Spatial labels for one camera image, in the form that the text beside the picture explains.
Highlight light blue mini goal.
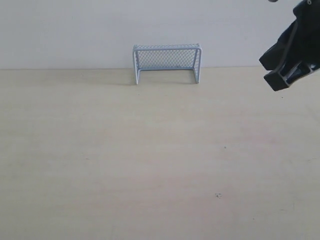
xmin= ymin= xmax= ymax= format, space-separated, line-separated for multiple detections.
xmin=132 ymin=43 xmax=203 ymax=84

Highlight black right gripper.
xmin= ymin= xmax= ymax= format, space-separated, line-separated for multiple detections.
xmin=259 ymin=0 xmax=320 ymax=92

